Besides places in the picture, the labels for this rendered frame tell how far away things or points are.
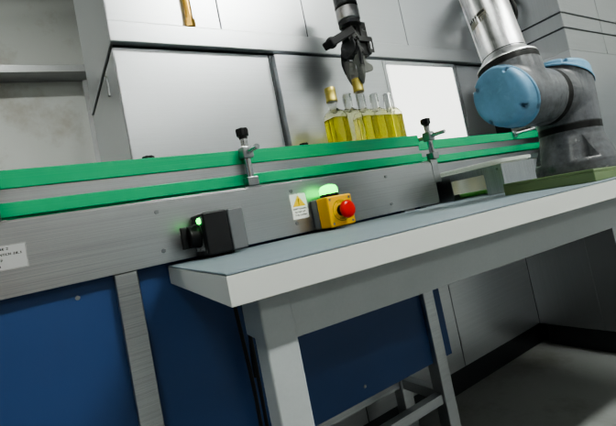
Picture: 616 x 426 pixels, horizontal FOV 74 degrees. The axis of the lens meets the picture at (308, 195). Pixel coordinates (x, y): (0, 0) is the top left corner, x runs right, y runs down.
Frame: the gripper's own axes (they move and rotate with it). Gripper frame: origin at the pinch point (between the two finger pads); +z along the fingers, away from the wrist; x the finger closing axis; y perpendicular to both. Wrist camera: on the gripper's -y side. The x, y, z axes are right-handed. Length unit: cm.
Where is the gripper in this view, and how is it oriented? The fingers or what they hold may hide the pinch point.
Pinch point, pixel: (357, 81)
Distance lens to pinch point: 137.5
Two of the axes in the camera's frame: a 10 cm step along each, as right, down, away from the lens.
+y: 8.3, -1.4, 5.5
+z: 2.0, 9.8, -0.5
